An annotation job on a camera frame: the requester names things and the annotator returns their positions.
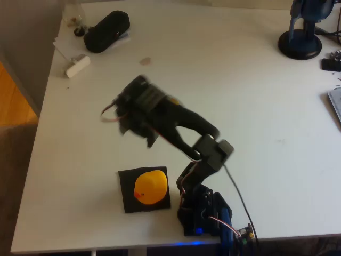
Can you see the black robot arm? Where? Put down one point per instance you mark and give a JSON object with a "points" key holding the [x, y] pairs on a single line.
{"points": [[210, 152]]}

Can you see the blue table clamp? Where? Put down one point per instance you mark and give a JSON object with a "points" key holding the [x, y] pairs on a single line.
{"points": [[226, 240]]}

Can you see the clear glass bottle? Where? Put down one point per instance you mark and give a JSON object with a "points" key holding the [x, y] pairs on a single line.
{"points": [[73, 16]]}

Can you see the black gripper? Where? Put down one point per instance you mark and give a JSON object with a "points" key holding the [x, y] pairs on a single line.
{"points": [[131, 125]]}

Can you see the black fabric pouch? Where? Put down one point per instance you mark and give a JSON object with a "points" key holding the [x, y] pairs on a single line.
{"points": [[106, 32]]}

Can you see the black cardboard square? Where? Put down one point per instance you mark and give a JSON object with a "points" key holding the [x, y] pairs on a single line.
{"points": [[128, 192]]}

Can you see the small black cap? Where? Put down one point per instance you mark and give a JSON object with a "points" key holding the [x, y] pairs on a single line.
{"points": [[79, 32]]}

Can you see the grey laptop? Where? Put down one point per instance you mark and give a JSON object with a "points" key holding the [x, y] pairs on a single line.
{"points": [[336, 104]]}

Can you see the small bare circuit board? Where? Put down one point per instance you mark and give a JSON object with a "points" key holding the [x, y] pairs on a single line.
{"points": [[336, 54]]}

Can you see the white plug charger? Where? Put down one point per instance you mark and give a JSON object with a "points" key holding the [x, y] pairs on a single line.
{"points": [[77, 66]]}

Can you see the small controller board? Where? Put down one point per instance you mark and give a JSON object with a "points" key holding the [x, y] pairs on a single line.
{"points": [[245, 232]]}

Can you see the flat black device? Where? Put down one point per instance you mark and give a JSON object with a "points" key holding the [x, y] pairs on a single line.
{"points": [[331, 64]]}

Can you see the yellow rubber duck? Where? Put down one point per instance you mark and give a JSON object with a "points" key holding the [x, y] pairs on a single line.
{"points": [[150, 186]]}

